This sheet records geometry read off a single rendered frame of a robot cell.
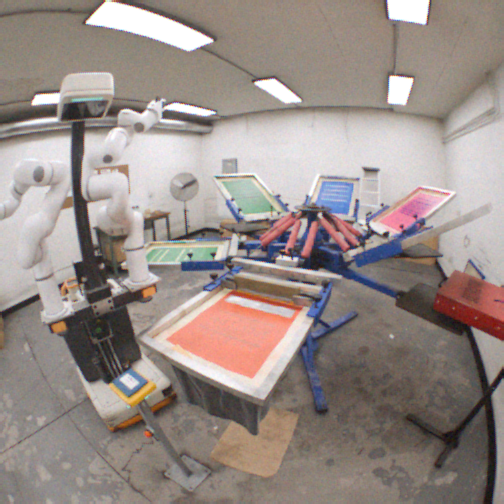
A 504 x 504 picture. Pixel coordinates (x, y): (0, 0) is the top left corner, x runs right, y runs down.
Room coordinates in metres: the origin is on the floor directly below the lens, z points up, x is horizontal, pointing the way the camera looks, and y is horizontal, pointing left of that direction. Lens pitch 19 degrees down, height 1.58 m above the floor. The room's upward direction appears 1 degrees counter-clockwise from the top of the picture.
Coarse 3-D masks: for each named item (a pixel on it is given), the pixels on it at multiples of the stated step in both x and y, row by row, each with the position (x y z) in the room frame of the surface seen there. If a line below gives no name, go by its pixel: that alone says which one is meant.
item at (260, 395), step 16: (240, 272) 1.38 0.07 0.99; (304, 288) 1.16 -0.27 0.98; (320, 288) 1.13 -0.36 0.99; (192, 304) 1.00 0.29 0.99; (160, 320) 0.85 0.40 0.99; (176, 320) 0.90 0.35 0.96; (304, 320) 0.85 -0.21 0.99; (144, 336) 0.73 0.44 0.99; (304, 336) 0.75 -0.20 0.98; (160, 352) 0.64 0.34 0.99; (176, 352) 0.65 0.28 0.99; (288, 352) 0.65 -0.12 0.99; (192, 368) 0.57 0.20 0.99; (208, 368) 0.58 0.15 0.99; (272, 368) 0.58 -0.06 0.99; (224, 384) 0.51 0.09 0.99; (240, 384) 0.51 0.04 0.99; (272, 384) 0.50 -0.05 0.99; (256, 400) 0.45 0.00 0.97
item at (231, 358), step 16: (272, 304) 1.05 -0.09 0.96; (288, 304) 1.05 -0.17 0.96; (272, 320) 0.91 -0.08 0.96; (288, 320) 0.91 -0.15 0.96; (272, 336) 0.80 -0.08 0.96; (224, 352) 0.70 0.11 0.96; (240, 352) 0.70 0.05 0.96; (256, 352) 0.70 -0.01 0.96; (224, 368) 0.61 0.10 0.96; (240, 368) 0.61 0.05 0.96; (256, 368) 0.61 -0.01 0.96
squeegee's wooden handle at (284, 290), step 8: (240, 280) 1.16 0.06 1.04; (248, 280) 1.14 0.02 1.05; (256, 280) 1.12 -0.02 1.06; (264, 280) 1.11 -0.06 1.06; (248, 288) 1.14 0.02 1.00; (256, 288) 1.12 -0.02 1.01; (264, 288) 1.10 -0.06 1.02; (272, 288) 1.08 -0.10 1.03; (280, 288) 1.06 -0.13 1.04; (288, 288) 1.04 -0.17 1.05; (296, 288) 1.02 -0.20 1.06; (280, 296) 1.06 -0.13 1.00; (288, 296) 1.04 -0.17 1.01
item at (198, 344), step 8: (224, 296) 1.14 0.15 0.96; (240, 296) 1.14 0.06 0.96; (248, 296) 1.14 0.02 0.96; (256, 296) 1.14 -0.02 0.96; (216, 304) 1.06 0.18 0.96; (224, 304) 1.06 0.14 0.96; (232, 304) 1.06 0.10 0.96; (208, 312) 0.98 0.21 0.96; (240, 312) 0.99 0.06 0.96; (248, 312) 0.98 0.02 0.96; (192, 320) 0.91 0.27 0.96; (200, 320) 0.92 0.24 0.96; (184, 328) 0.85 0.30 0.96; (192, 328) 0.85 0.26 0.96; (176, 336) 0.79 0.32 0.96; (184, 336) 0.79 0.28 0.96; (192, 336) 0.79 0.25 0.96; (200, 336) 0.80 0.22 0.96; (176, 344) 0.74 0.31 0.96; (184, 344) 0.74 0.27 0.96; (192, 344) 0.74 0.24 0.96; (200, 344) 0.74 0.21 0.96; (208, 344) 0.75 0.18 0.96; (216, 344) 0.75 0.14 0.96; (192, 352) 0.69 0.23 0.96; (200, 352) 0.70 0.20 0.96; (208, 352) 0.70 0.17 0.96
